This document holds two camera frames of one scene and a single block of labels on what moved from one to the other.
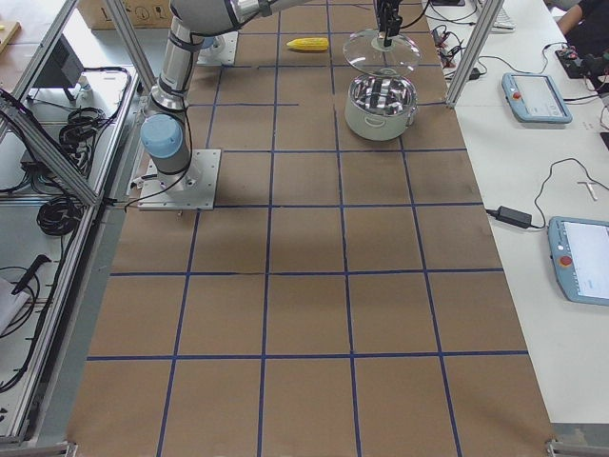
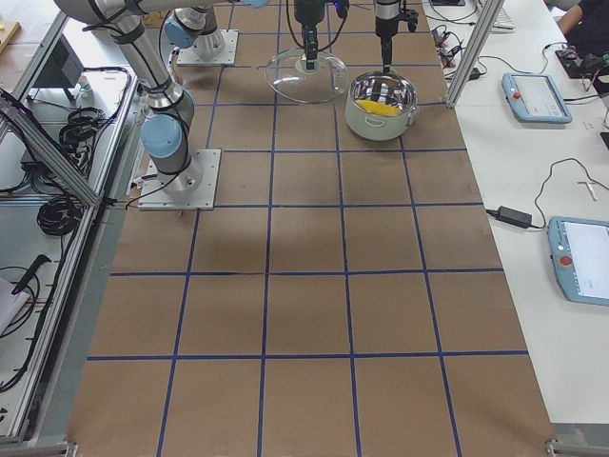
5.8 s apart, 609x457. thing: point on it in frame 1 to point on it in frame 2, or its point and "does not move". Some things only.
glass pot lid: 368,53 to 327,84
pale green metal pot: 381,108 does not move
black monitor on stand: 62,69 does not move
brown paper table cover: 347,297 does not move
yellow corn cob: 314,44 to 378,108
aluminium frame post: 475,53 does not move
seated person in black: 585,27 does not move
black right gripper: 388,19 to 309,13
